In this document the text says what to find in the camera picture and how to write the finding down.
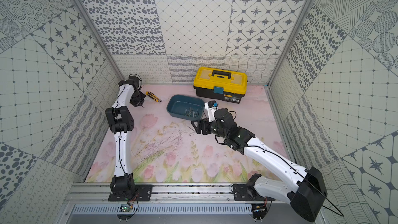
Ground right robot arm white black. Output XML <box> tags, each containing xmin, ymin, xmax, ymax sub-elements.
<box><xmin>191</xmin><ymin>107</ymin><xmax>327</xmax><ymax>223</ymax></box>

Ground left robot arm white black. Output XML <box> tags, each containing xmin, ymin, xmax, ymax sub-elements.
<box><xmin>105</xmin><ymin>74</ymin><xmax>146</xmax><ymax>200</ymax></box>

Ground teal plastic storage box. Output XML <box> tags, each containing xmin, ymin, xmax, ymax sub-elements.
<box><xmin>166</xmin><ymin>94</ymin><xmax>205</xmax><ymax>121</ymax></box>

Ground yellow utility knife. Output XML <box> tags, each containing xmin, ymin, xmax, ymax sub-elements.
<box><xmin>146</xmin><ymin>91</ymin><xmax>162</xmax><ymax>102</ymax></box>

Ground yellow black toolbox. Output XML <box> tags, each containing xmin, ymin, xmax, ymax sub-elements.
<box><xmin>193</xmin><ymin>67</ymin><xmax>248</xmax><ymax>104</ymax></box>

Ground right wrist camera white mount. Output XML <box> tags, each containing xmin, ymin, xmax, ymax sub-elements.
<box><xmin>204</xmin><ymin>101</ymin><xmax>218</xmax><ymax>122</ymax></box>

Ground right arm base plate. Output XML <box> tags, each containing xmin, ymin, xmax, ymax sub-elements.
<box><xmin>230</xmin><ymin>184</ymin><xmax>276</xmax><ymax>202</ymax></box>

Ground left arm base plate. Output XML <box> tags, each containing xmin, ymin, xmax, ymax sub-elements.
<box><xmin>108</xmin><ymin>184</ymin><xmax>153</xmax><ymax>202</ymax></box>

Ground aluminium mounting rail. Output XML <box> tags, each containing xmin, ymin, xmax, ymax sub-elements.
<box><xmin>64</xmin><ymin>177</ymin><xmax>293</xmax><ymax>204</ymax></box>

